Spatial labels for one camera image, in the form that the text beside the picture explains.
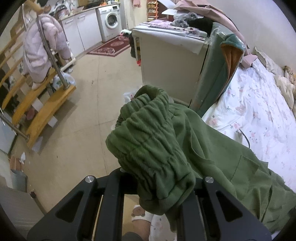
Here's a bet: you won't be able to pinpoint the red patterned rug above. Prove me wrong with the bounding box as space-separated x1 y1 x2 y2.
87 35 131 57

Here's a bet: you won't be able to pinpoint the white washing machine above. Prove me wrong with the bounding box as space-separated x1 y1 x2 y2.
96 5 122 43

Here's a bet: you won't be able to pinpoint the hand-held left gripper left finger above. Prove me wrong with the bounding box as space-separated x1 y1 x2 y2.
27 168 139 241

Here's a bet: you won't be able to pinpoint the floral bed sheet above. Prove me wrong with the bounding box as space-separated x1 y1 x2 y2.
202 58 296 188

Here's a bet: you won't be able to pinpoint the black cable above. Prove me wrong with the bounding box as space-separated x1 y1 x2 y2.
238 128 251 147

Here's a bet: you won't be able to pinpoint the green blanket with orange lining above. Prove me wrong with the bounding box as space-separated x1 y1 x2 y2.
189 22 246 117

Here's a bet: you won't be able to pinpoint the white pillow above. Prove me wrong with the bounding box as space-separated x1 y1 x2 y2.
254 47 285 76

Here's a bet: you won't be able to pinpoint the white plastic bag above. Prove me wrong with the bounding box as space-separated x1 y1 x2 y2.
53 72 76 90

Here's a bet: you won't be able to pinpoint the white cabinet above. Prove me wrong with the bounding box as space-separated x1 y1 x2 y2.
132 22 210 105

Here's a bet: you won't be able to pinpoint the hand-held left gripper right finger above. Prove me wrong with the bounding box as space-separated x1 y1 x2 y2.
177 176 272 241

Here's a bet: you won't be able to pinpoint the person's leg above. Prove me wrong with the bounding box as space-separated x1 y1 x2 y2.
122 219 152 241

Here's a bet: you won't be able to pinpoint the grey cloth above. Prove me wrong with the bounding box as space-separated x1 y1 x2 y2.
171 11 199 27

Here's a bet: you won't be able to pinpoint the grey metal bucket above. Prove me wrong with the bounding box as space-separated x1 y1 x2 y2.
10 169 28 193

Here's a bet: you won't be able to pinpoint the green pants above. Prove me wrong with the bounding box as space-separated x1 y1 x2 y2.
106 85 296 233

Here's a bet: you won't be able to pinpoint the black cloth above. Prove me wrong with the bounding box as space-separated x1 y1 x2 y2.
186 17 213 36

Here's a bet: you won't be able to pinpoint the pink cloth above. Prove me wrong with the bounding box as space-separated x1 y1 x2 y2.
173 0 257 67

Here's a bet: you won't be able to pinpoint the wooden staircase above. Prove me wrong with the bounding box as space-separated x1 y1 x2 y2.
0 21 77 149

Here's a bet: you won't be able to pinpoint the cream quilt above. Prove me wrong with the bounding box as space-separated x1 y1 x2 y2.
274 66 296 109

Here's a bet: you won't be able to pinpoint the white kitchen cabinets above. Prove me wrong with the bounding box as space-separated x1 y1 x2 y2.
60 9 103 57

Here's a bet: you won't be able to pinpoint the white slipper with bear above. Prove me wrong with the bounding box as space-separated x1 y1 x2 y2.
131 204 154 223

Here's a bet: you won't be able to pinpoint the pink puffer jacket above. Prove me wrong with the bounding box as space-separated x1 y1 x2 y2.
22 13 71 90

